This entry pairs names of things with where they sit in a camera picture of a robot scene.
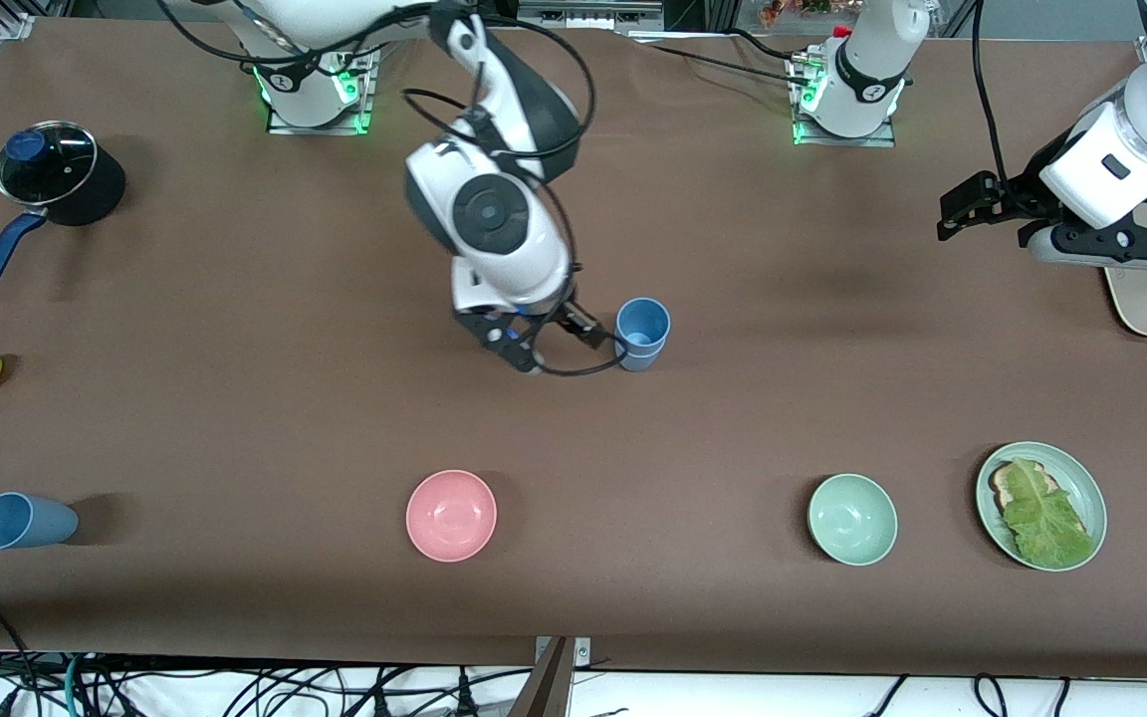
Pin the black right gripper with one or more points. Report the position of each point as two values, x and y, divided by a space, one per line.
568 318

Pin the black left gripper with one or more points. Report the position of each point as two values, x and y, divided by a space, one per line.
1016 196

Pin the blue plastic cup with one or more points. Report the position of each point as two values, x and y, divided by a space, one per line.
26 522
643 324

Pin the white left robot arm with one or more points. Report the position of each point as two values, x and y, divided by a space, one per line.
1111 169

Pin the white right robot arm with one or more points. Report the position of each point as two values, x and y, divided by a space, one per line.
494 219

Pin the pink bowl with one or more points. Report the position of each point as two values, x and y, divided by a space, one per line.
451 515

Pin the toasted bread slice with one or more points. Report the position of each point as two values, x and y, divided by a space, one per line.
1004 488

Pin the green plate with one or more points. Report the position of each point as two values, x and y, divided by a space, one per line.
1086 488

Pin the grey box behind table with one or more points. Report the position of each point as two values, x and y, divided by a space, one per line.
588 14

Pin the green lettuce leaf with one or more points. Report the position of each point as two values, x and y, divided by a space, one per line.
1046 518

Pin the mint green bowl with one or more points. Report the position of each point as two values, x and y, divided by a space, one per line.
852 519

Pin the dark stand leg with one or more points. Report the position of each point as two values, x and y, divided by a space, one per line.
546 687

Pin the glass lid blue knob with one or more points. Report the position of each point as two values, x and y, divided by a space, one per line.
46 162

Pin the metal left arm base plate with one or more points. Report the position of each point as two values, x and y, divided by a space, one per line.
802 124

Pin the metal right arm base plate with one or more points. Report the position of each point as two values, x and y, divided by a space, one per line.
364 100

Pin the metal table bracket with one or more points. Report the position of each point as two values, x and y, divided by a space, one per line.
582 652

